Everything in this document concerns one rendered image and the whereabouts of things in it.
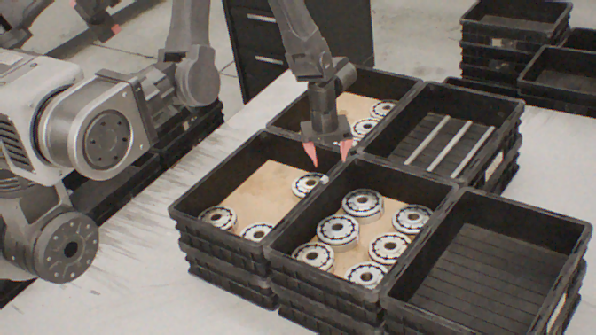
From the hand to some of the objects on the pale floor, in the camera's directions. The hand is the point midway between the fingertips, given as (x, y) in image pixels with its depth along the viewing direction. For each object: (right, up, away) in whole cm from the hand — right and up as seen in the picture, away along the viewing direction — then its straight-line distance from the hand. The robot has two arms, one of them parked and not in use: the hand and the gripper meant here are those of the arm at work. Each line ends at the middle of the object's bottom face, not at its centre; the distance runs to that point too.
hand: (329, 159), depth 157 cm
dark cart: (+2, +33, +222) cm, 224 cm away
